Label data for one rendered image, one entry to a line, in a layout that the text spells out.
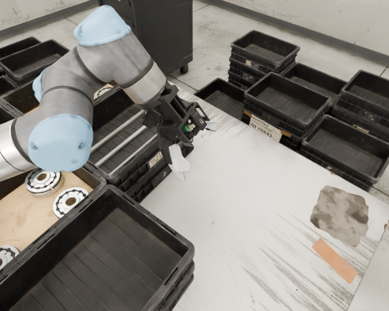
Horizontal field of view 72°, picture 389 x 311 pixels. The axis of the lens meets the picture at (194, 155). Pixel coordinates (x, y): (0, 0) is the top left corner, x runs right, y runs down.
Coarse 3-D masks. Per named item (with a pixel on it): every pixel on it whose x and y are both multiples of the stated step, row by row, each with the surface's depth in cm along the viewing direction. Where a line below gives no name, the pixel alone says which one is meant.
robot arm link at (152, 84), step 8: (152, 72) 45; (160, 72) 47; (144, 80) 45; (152, 80) 45; (160, 80) 47; (128, 88) 46; (136, 88) 45; (144, 88) 45; (152, 88) 46; (160, 88) 47; (136, 96) 47; (144, 96) 46; (152, 96) 47
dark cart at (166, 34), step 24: (120, 0) 187; (144, 0) 186; (168, 0) 201; (192, 0) 219; (144, 24) 197; (168, 24) 214; (192, 24) 234; (144, 48) 208; (168, 48) 227; (192, 48) 251; (168, 72) 243
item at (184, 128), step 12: (168, 84) 49; (168, 96) 46; (144, 108) 49; (156, 108) 51; (168, 108) 48; (180, 108) 49; (192, 108) 51; (168, 120) 53; (180, 120) 49; (192, 120) 53; (204, 120) 55; (168, 132) 53; (180, 132) 50; (192, 132) 52; (192, 144) 52
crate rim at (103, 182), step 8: (88, 168) 75; (96, 176) 74; (104, 184) 72; (96, 192) 70; (72, 208) 67; (64, 216) 66; (56, 224) 65; (48, 232) 63; (40, 240) 62; (32, 248) 61; (16, 256) 60; (8, 264) 59; (0, 272) 58
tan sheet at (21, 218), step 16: (64, 176) 86; (16, 192) 82; (0, 208) 79; (16, 208) 79; (32, 208) 79; (48, 208) 79; (0, 224) 75; (16, 224) 75; (32, 224) 75; (48, 224) 75; (0, 240) 72; (16, 240) 72; (32, 240) 72
